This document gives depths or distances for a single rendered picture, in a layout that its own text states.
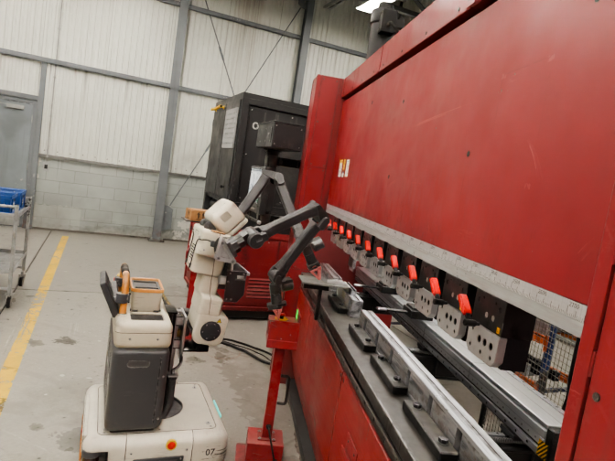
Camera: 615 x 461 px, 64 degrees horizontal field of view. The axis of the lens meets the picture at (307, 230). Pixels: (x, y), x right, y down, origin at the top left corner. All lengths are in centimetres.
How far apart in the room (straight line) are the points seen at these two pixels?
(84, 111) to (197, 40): 239
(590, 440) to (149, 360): 198
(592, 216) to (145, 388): 198
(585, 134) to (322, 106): 267
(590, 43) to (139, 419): 222
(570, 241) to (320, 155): 268
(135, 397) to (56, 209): 742
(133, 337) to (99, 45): 780
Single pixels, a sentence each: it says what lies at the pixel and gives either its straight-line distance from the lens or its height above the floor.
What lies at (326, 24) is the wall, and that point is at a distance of 1082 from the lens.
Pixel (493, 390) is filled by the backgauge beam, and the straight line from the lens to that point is 183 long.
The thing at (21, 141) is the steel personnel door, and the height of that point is 146.
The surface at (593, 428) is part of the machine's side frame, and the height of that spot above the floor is 132.
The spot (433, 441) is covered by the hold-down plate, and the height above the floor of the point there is 90.
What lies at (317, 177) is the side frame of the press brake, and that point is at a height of 158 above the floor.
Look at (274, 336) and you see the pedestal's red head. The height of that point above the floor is 73.
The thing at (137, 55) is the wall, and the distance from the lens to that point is 975.
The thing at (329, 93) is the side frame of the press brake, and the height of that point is 218.
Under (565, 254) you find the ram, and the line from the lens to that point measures 111.
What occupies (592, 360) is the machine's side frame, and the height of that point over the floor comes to 139.
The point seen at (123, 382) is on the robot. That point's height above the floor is 53.
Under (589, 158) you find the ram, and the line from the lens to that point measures 110.
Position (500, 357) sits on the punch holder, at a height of 121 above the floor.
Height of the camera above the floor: 155
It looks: 6 degrees down
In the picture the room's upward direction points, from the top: 9 degrees clockwise
